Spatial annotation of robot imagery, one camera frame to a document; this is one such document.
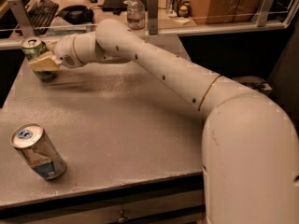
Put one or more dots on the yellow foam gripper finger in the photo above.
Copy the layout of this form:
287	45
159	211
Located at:
51	45
45	62

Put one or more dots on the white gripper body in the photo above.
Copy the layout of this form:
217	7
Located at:
64	52

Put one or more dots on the green soda can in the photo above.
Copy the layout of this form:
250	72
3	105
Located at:
33	47

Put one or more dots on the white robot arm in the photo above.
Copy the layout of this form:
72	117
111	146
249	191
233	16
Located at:
250	148

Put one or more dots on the clear plastic water bottle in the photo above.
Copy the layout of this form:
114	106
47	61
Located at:
136	17

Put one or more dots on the silver blue energy drink can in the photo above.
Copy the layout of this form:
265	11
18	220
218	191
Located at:
33	144

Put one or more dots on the black keyboard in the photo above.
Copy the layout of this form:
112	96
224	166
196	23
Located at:
41	15

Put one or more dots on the black headphones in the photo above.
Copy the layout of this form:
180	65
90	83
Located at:
76	14

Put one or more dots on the black flat device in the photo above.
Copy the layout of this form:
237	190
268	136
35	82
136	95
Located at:
111	5

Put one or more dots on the glass jar on desk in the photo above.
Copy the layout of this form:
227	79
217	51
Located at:
172	7

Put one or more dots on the small round brown object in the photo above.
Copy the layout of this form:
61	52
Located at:
184	12

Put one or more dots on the brown cardboard box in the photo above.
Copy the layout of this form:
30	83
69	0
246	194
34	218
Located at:
223	11

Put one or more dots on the left metal bracket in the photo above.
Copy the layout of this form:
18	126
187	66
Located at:
18	9

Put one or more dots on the metal bracket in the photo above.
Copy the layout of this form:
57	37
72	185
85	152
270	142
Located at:
152	17
18	9
261	15

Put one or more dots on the middle metal bracket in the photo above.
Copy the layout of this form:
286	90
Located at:
152	17

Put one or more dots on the grey metal shelf rail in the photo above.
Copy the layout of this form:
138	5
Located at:
256	83

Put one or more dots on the right metal bracket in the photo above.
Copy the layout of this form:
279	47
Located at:
261	15

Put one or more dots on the grey drawer with handle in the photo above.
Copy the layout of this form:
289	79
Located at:
145	208

